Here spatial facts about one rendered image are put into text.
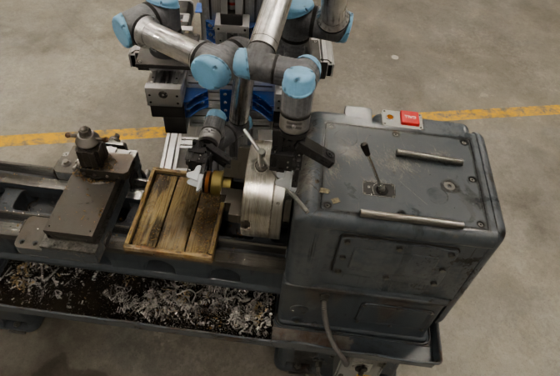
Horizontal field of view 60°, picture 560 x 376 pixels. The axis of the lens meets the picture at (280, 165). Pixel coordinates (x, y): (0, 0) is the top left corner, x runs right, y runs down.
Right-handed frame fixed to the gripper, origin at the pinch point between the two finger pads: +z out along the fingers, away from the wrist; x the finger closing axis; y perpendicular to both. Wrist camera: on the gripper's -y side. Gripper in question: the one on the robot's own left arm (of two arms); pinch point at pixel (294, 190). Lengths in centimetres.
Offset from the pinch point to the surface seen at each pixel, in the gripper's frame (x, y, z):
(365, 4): -350, -49, 60
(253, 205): -4.7, 11.4, 11.5
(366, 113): -38.3, -20.9, -4.4
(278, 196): -6.4, 4.3, 8.3
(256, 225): -3.8, 10.2, 18.7
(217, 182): -16.3, 24.6, 14.3
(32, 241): -4, 84, 38
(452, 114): -213, -111, 88
